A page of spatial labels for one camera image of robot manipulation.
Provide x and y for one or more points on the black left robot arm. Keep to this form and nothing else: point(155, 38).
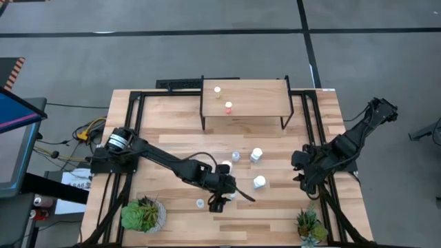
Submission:
point(162, 156)

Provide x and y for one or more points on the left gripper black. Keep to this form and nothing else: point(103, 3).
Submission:
point(222, 184)

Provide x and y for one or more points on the white bottle barcode label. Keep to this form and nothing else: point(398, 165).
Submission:
point(256, 154)

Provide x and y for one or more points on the black perforated strip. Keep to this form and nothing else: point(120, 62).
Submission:
point(179, 83)

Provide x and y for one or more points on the black stand leg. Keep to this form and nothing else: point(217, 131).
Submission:
point(425, 131)

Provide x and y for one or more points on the translucent white plastic bottle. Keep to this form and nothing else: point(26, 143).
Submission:
point(200, 203)
point(235, 156)

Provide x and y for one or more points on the wooden shelf with black frame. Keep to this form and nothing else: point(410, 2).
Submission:
point(255, 100)

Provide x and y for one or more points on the white paper sheet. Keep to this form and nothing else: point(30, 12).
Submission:
point(77, 177)

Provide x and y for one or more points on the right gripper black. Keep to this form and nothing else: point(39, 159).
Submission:
point(317, 165)

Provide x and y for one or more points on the large monitor with blue screen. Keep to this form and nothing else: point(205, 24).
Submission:
point(17, 155)

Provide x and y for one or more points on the black aluminium table frame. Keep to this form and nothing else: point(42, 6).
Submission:
point(135, 95)

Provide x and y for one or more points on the black mat with hazard stripes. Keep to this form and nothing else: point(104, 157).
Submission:
point(7, 69)

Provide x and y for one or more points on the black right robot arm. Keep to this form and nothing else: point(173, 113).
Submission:
point(361, 131)

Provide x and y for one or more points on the large white melatonin bottle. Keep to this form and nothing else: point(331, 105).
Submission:
point(259, 181)

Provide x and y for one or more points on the small potted succulent cluster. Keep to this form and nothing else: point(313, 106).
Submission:
point(310, 225)

